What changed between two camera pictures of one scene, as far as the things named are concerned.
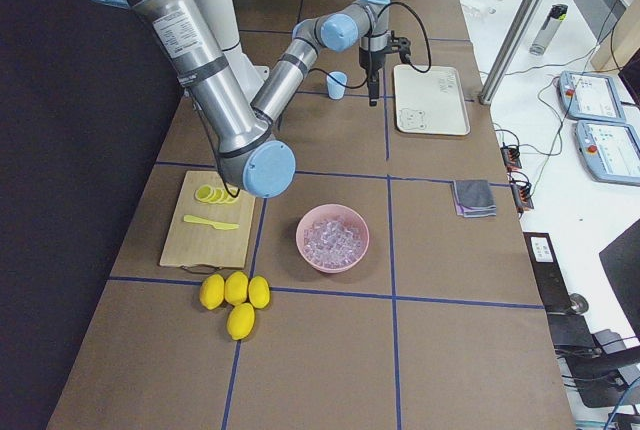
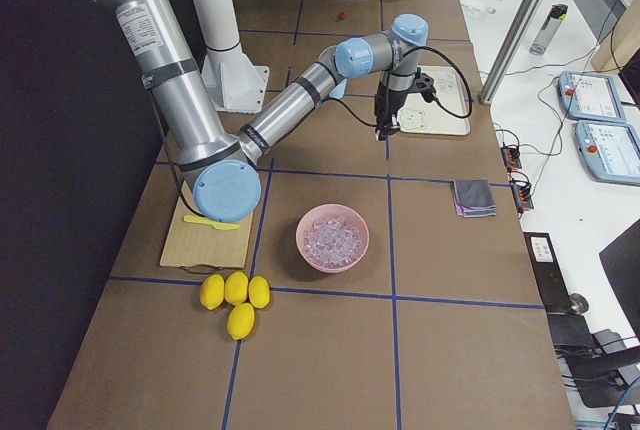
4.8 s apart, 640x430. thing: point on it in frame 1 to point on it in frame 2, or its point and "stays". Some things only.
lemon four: x=240 y=321 stays
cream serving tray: x=430 y=102 stays
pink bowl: x=332 y=237 stays
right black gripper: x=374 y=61 to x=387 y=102
